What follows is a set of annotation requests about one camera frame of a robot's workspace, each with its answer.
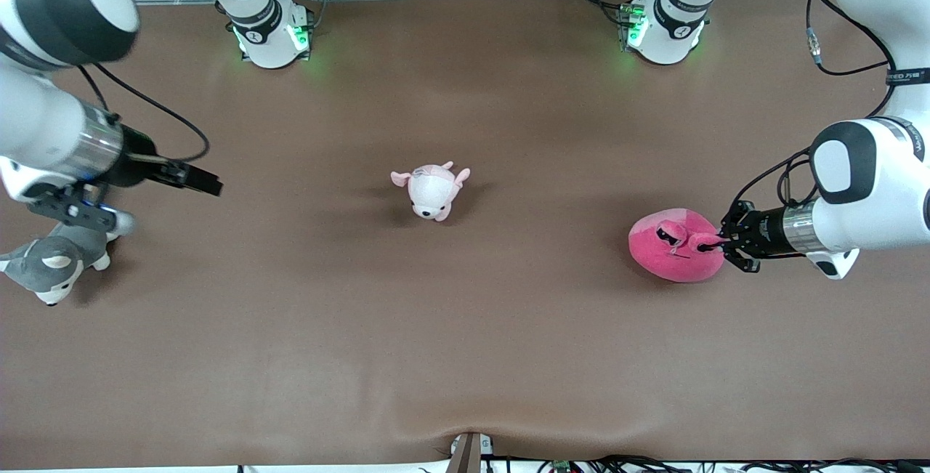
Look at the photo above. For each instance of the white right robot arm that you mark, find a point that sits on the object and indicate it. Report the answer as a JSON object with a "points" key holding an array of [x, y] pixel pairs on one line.
{"points": [[43, 124]]}

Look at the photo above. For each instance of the brown table cover mat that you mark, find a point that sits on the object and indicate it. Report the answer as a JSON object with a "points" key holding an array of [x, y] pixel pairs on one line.
{"points": [[465, 328]]}

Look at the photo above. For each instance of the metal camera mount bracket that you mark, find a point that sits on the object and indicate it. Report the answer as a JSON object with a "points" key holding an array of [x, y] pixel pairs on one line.
{"points": [[468, 453]]}

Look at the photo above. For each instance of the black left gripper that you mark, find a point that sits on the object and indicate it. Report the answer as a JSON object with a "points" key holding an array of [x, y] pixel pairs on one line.
{"points": [[764, 231]]}

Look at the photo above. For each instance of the white and pink puppy plush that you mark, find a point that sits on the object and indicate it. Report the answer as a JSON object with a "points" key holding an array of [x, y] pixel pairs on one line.
{"points": [[432, 193]]}

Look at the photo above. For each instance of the grey and white husky plush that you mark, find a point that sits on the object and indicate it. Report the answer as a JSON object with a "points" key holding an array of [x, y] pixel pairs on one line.
{"points": [[58, 262]]}

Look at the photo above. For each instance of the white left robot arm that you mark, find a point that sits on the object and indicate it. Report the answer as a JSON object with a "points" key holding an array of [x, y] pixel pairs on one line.
{"points": [[886, 189]]}

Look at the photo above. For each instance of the pink round plush toy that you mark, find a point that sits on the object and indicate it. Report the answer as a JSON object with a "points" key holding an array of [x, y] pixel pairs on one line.
{"points": [[668, 262]]}

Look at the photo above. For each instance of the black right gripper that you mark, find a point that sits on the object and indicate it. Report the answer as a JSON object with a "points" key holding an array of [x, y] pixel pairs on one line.
{"points": [[138, 157]]}

